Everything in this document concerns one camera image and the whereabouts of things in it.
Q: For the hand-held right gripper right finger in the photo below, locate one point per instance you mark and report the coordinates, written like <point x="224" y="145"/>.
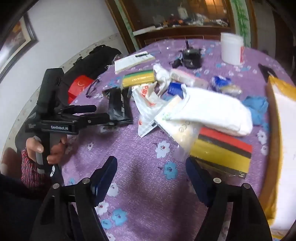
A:
<point x="196" y="183"/>

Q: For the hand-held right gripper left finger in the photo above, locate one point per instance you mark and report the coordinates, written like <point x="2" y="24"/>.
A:
<point x="105" y="179"/>

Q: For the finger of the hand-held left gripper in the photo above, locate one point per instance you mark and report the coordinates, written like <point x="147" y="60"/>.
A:
<point x="94" y="119"/>
<point x="81" y="109"/>

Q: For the black foil packet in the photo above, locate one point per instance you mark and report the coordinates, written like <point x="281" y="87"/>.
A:
<point x="120" y="106"/>

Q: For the red black yellow sponge pack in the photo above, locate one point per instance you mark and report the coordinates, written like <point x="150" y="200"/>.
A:
<point x="222" y="153"/>

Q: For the printed facial tissue pack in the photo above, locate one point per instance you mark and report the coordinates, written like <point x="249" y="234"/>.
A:
<point x="178" y="132"/>

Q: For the white red-print plastic bag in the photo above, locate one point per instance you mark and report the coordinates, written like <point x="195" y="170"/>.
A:
<point x="148" y="102"/>

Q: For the green yellow sponge pack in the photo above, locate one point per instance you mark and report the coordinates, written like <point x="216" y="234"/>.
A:
<point x="138" y="78"/>

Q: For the white towel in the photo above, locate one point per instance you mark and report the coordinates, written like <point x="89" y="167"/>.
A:
<point x="215" y="111"/>

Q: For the blue tissue pack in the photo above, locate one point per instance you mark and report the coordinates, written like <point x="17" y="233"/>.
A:
<point x="174" y="89"/>

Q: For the blue cloth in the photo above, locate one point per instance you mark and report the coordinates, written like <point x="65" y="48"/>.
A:
<point x="255" y="109"/>

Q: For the blue beige plastic packet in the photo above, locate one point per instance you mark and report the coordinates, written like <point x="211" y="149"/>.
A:
<point x="225" y="87"/>

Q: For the pink tissue pack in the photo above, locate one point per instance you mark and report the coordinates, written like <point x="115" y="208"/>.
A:
<point x="187" y="77"/>

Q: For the yellow box with white lining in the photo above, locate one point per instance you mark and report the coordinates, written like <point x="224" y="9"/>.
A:
<point x="286" y="120"/>

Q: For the person's left forearm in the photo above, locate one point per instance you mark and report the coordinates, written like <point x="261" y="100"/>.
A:
<point x="30" y="169"/>

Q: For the person's left hand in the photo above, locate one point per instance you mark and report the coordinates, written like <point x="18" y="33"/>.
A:
<point x="55" y="155"/>

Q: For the red bag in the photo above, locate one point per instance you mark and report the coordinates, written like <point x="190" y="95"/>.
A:
<point x="78" y="88"/>

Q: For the eyeglasses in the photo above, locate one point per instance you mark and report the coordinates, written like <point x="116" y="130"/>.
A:
<point x="91" y="89"/>

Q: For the purple floral tablecloth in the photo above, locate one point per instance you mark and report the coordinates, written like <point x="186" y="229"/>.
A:
<point x="143" y="148"/>

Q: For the black bag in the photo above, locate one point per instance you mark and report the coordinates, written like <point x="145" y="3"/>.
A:
<point x="92" y="60"/>

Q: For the white notebook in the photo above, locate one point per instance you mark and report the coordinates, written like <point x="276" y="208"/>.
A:
<point x="131" y="62"/>

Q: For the black pen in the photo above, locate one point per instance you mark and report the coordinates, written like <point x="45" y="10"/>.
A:
<point x="141" y="55"/>

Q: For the person's dark clothing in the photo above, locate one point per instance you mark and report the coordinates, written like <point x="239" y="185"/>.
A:
<point x="13" y="208"/>

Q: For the black round device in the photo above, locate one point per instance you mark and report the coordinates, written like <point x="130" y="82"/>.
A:
<point x="190" y="58"/>

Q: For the wooden glass cabinet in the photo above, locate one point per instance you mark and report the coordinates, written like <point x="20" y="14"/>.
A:
<point x="185" y="32"/>

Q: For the flat black box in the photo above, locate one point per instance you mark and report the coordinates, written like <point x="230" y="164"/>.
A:
<point x="268" y="70"/>

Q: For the white plastic jar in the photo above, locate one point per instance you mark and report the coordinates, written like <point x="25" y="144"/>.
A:
<point x="231" y="48"/>

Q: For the clutter pile on ledge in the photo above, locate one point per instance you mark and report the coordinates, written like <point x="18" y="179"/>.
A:
<point x="196" y="19"/>

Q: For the bamboo painted column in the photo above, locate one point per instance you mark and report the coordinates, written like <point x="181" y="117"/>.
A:
<point x="241" y="20"/>

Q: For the framed wall picture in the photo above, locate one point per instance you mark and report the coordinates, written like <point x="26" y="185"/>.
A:
<point x="16" y="44"/>

